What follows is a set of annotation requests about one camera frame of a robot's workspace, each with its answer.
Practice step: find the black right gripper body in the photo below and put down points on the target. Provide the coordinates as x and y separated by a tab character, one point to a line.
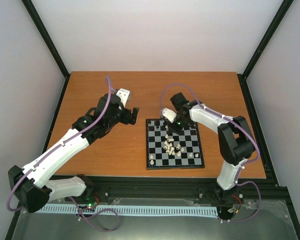
178	128

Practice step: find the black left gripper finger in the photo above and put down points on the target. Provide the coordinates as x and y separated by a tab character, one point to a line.
135	112
132	120

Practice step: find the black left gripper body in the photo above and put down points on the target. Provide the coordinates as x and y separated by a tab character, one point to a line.
125	119

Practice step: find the black white chessboard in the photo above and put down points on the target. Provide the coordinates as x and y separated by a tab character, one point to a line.
171	150

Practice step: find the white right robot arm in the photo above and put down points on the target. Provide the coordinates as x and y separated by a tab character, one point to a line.
236	143

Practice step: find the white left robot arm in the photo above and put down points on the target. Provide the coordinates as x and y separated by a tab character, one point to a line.
32	183

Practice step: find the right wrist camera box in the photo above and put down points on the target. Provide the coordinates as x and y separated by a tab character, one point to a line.
168	114

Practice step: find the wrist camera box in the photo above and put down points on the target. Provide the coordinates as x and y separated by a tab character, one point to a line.
124	95
168	114

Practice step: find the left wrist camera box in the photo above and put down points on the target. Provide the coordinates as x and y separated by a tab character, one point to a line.
124	95

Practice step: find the black aluminium frame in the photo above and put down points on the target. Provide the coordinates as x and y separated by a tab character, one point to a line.
157	188

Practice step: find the light blue slotted cable duct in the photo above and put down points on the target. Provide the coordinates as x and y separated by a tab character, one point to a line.
132	210

